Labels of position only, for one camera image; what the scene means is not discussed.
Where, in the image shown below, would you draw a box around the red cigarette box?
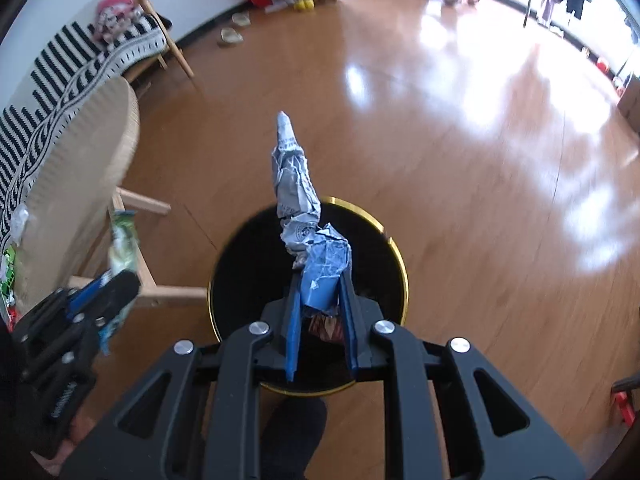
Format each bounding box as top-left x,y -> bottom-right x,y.
308,313 -> 344,344

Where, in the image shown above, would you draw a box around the yellow toy on floor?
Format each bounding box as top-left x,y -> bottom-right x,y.
293,0 -> 314,12

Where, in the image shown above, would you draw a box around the striped black white sofa blanket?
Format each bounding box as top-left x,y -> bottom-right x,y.
1,13 -> 167,246

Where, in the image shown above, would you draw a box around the blue white newspaper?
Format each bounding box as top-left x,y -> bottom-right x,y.
271,112 -> 352,318

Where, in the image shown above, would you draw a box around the beige slippers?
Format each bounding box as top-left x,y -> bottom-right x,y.
218,12 -> 252,48

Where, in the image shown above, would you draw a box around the cardboard box on floor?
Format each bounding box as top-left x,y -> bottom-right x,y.
617,75 -> 640,133

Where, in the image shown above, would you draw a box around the wooden sofa frame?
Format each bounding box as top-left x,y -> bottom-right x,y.
121,0 -> 196,86

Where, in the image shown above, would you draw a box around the round wooden table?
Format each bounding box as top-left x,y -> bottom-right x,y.
8,75 -> 208,311

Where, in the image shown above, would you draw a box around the black gold-rimmed trash bin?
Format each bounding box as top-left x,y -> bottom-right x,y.
208,197 -> 409,396

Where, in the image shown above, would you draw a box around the green snack wrapper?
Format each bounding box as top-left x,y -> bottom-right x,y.
100,209 -> 139,356

